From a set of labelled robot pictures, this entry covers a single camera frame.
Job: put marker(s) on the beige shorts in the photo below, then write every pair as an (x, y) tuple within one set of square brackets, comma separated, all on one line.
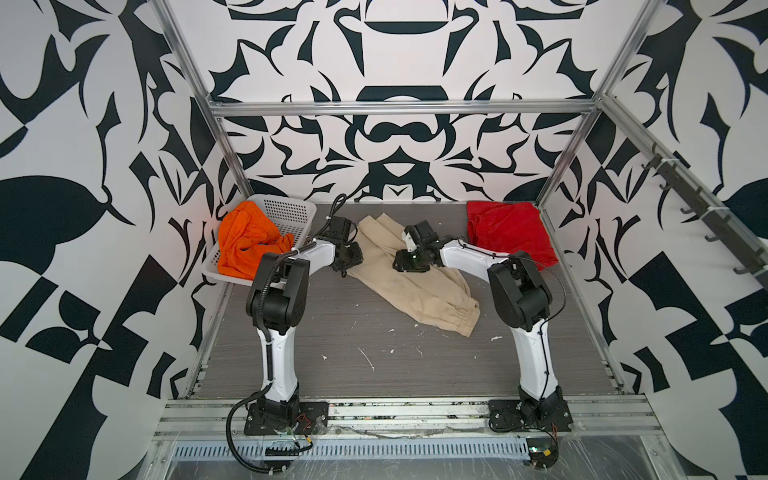
[(440, 297)]

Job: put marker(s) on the aluminium frame post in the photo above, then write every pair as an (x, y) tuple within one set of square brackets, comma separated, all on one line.
[(628, 49), (173, 35)]

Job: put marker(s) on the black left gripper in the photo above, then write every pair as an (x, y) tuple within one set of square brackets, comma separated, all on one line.
[(359, 257)]

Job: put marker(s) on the aluminium frame right side bar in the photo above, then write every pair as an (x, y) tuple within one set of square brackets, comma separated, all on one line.
[(639, 135)]

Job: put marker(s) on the black hook rack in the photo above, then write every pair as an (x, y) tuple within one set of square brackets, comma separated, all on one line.
[(722, 222)]

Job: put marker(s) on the white plastic laundry basket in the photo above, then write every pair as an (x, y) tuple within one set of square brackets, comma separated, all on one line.
[(289, 215)]

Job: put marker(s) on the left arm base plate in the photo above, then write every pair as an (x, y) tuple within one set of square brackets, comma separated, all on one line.
[(298, 417)]

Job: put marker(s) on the white slotted cable duct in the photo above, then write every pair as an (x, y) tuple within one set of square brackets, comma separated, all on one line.
[(389, 449)]

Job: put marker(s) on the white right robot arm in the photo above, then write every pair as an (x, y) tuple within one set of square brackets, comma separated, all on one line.
[(521, 297)]

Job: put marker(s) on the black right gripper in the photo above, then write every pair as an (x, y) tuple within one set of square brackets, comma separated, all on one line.
[(403, 261)]

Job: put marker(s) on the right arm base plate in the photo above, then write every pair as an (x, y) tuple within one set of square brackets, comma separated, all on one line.
[(551, 414)]

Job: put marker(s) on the aluminium frame left post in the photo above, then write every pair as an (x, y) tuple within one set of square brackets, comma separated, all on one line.
[(173, 35)]

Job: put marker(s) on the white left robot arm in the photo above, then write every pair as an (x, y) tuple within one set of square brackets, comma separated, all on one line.
[(277, 302)]

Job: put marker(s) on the orange shorts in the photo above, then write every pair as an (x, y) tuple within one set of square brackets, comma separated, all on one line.
[(246, 234)]

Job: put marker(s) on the aluminium mounting rail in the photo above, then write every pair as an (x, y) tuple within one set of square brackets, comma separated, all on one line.
[(395, 417)]

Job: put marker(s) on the red shorts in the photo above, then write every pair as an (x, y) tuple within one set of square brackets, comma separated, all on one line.
[(509, 228)]

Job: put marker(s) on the aluminium frame right post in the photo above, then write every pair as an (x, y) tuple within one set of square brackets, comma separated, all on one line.
[(628, 49)]

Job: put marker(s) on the aluminium frame horizontal bar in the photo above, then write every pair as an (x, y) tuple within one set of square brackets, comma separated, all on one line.
[(399, 107)]

